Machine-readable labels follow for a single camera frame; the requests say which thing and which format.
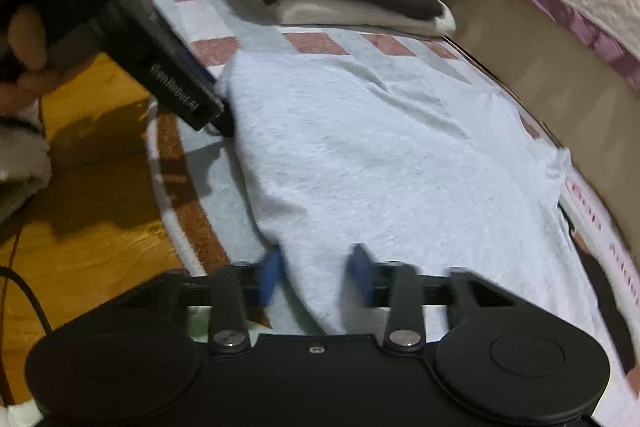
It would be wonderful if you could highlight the checked rug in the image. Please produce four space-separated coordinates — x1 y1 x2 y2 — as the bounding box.
140 0 640 427

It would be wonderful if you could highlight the beige bed base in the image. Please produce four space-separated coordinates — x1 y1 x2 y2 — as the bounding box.
444 0 640 235

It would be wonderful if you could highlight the black cable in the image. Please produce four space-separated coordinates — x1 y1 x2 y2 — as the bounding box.
0 263 55 334

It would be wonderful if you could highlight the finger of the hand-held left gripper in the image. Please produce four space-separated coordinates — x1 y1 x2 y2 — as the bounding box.
175 47 237 138

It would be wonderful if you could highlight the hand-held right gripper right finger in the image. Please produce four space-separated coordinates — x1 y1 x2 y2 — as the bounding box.
346 243 518 354

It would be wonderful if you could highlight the person's left hand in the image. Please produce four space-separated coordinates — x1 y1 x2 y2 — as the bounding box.
0 3 52 114

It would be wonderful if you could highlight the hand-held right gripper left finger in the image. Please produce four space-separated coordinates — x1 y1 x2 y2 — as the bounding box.
132 246 285 356

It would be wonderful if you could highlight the light blue garment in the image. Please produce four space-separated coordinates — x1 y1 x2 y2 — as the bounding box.
220 51 628 339

